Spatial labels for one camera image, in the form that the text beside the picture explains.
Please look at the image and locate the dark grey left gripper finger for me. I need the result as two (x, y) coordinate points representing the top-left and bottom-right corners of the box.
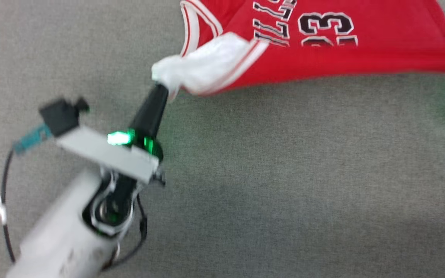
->
(129, 84), (161, 144)
(144, 84), (169, 149)

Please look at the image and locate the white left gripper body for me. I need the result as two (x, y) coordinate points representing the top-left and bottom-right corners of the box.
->
(56, 125), (165, 185)

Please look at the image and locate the red white basketball jersey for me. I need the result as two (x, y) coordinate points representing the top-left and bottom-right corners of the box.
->
(151, 0), (445, 98)

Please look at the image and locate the teal cable connector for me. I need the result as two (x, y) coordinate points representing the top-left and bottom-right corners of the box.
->
(13, 124), (54, 156)

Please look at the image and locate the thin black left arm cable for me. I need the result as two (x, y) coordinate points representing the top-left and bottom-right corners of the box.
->
(0, 148), (19, 264)

